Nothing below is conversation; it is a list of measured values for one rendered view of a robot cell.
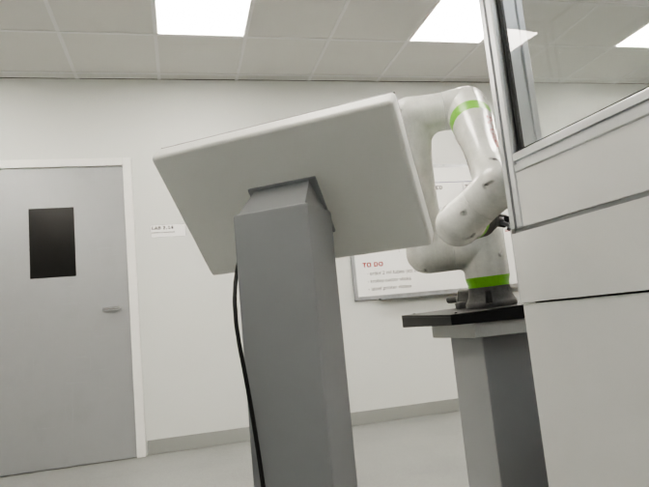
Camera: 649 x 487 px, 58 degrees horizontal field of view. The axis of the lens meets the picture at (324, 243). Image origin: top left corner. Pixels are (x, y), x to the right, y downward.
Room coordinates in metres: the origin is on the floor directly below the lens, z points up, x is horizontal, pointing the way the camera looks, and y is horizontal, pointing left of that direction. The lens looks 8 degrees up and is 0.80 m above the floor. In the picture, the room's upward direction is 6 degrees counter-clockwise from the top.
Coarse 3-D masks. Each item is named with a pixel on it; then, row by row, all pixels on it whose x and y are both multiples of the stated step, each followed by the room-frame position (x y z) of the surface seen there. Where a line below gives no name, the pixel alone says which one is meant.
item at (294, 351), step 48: (240, 240) 1.10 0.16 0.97; (288, 240) 1.07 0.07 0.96; (240, 288) 1.11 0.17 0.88; (288, 288) 1.07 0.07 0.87; (336, 288) 1.15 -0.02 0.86; (288, 336) 1.07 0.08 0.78; (336, 336) 1.12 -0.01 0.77; (288, 384) 1.08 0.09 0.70; (336, 384) 1.10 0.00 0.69; (288, 432) 1.08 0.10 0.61; (336, 432) 1.08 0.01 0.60; (288, 480) 1.08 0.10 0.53; (336, 480) 1.06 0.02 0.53
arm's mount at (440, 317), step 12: (432, 312) 1.84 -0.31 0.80; (444, 312) 1.74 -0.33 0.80; (456, 312) 1.60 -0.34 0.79; (468, 312) 1.58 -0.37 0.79; (480, 312) 1.59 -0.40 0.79; (492, 312) 1.60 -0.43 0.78; (504, 312) 1.61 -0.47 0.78; (516, 312) 1.62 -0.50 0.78; (408, 324) 1.87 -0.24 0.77; (420, 324) 1.77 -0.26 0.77; (432, 324) 1.69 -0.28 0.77; (444, 324) 1.61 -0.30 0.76; (456, 324) 1.57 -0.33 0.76
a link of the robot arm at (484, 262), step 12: (480, 240) 1.69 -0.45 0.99; (492, 240) 1.69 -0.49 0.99; (456, 252) 1.71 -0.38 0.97; (468, 252) 1.70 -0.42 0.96; (480, 252) 1.70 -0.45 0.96; (492, 252) 1.69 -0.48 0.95; (504, 252) 1.72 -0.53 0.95; (456, 264) 1.73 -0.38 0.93; (468, 264) 1.73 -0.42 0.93; (480, 264) 1.70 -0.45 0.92; (492, 264) 1.70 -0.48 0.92; (504, 264) 1.71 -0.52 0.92; (468, 276) 1.74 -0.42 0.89; (480, 276) 1.71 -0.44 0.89; (492, 276) 1.70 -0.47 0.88; (504, 276) 1.71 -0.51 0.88; (468, 288) 1.76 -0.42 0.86
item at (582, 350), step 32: (544, 320) 1.10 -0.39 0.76; (576, 320) 1.02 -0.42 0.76; (608, 320) 0.95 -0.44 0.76; (640, 320) 0.89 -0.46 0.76; (544, 352) 1.11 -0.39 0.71; (576, 352) 1.03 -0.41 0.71; (608, 352) 0.96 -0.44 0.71; (640, 352) 0.90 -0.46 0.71; (544, 384) 1.12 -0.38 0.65; (576, 384) 1.04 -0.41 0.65; (608, 384) 0.97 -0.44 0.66; (640, 384) 0.91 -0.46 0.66; (544, 416) 1.13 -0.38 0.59; (576, 416) 1.05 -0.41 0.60; (608, 416) 0.98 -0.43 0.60; (640, 416) 0.92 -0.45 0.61; (544, 448) 1.15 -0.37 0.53; (576, 448) 1.06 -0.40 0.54; (608, 448) 0.99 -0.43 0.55; (640, 448) 0.93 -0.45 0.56; (576, 480) 1.08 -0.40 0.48; (608, 480) 1.00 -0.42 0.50; (640, 480) 0.94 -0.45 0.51
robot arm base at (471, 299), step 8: (472, 288) 1.74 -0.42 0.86; (480, 288) 1.72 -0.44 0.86; (488, 288) 1.71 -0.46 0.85; (496, 288) 1.70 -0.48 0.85; (504, 288) 1.71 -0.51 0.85; (456, 296) 1.86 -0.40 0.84; (464, 296) 1.81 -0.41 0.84; (472, 296) 1.74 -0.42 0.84; (480, 296) 1.71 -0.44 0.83; (488, 296) 1.71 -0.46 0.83; (496, 296) 1.70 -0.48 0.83; (504, 296) 1.70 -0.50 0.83; (512, 296) 1.72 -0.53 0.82; (456, 304) 1.82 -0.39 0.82; (464, 304) 1.81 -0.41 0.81; (472, 304) 1.73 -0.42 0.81; (480, 304) 1.71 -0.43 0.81; (488, 304) 1.70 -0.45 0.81; (496, 304) 1.69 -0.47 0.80; (504, 304) 1.69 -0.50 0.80
